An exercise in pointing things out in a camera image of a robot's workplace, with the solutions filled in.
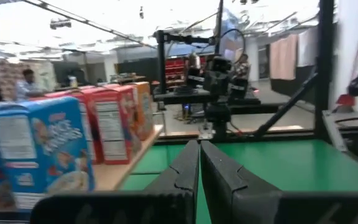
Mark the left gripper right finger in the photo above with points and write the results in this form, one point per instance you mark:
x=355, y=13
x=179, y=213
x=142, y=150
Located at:
x=250, y=205

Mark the green table mat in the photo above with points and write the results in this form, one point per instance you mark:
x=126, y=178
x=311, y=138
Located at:
x=291, y=168

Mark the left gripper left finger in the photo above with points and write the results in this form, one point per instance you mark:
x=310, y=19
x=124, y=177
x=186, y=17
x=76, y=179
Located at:
x=120, y=208

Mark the dark wall panel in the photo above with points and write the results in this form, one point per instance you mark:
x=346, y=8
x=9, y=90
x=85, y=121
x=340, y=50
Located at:
x=138, y=70

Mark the white hanging cloth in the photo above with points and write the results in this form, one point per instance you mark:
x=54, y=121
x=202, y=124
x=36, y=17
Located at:
x=308, y=46

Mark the pink hanging cloth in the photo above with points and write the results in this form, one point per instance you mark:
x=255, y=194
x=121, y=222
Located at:
x=283, y=57

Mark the pink Froot Loops box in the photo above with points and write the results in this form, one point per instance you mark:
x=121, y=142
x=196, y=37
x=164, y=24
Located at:
x=67, y=94
x=110, y=130

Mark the black rig frame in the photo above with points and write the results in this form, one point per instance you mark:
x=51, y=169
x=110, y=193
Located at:
x=325, y=77

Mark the blue Rice Krispies box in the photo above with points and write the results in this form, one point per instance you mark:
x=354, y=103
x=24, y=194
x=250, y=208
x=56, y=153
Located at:
x=57, y=140

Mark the orange patterned tapestry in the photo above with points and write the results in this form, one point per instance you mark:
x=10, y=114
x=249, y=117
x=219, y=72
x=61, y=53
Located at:
x=8, y=74

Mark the person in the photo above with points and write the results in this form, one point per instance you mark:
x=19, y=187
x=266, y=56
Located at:
x=242, y=67
x=26, y=88

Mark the black boom stand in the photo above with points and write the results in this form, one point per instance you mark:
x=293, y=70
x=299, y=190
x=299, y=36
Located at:
x=161, y=62

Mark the orange Mini Wheats box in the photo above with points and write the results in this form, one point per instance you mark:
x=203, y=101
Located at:
x=145, y=109

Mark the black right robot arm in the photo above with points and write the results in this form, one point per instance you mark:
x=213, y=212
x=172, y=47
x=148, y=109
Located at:
x=217, y=115

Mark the grey metal bracket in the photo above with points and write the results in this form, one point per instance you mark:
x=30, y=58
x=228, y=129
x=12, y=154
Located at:
x=350, y=114

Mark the red storage rack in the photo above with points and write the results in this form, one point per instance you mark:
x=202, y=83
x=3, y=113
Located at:
x=174, y=70

